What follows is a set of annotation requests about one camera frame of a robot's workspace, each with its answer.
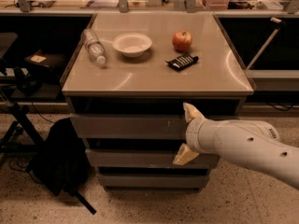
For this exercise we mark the grey bottom drawer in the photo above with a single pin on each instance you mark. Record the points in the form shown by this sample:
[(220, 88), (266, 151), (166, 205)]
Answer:
[(139, 181)]

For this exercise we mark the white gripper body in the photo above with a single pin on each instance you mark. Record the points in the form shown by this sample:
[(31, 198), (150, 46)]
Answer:
[(192, 134)]

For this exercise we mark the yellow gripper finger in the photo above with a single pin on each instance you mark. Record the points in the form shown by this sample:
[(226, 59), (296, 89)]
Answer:
[(191, 112), (184, 155)]

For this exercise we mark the black backpack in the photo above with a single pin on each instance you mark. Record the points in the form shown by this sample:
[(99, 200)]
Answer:
[(61, 162)]

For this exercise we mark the grey middle drawer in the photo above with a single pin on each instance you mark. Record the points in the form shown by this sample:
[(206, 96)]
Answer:
[(148, 159)]

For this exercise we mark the white leaning stick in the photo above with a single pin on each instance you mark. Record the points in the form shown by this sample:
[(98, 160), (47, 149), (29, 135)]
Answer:
[(278, 22)]

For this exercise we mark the clear plastic water bottle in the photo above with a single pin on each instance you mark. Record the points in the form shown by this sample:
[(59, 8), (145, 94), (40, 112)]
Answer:
[(94, 47)]

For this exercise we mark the white bowl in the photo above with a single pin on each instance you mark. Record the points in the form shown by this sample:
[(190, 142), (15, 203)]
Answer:
[(131, 45)]

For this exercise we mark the grey drawer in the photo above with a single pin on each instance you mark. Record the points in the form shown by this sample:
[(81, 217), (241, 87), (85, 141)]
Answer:
[(139, 181), (148, 159), (108, 126)]

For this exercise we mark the red apple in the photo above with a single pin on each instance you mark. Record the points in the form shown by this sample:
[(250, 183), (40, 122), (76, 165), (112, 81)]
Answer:
[(182, 40)]

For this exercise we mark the grey top drawer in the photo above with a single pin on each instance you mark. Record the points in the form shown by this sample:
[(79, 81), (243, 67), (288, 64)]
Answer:
[(108, 126)]

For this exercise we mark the black tripod stand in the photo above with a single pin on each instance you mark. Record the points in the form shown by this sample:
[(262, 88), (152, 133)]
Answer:
[(19, 125)]

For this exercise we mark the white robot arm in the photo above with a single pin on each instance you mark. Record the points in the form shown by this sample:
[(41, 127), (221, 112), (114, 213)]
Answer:
[(251, 144)]

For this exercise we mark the black snack bar wrapper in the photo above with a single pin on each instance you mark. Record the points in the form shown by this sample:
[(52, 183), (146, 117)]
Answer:
[(183, 61)]

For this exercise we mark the grey drawer cabinet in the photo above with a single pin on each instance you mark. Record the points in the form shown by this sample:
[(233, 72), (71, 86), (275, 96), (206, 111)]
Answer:
[(146, 85)]

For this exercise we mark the black box with label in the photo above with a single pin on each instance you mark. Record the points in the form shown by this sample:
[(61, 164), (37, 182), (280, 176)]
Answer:
[(46, 65)]

